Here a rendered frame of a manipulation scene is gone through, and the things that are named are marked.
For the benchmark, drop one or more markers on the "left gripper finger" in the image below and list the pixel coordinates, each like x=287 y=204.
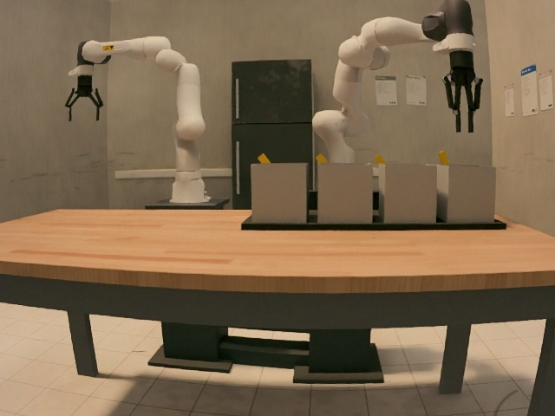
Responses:
x=472 y=105
x=454 y=103

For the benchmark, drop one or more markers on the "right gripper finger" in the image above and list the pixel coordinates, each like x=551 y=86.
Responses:
x=69 y=106
x=95 y=102

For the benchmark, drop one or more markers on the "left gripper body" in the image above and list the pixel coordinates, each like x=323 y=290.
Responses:
x=461 y=62

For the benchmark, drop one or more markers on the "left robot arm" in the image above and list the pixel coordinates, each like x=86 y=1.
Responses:
x=452 y=22

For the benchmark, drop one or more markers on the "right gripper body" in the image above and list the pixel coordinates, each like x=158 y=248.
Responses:
x=84 y=83

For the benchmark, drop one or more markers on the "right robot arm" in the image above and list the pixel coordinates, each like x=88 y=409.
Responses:
x=188 y=187

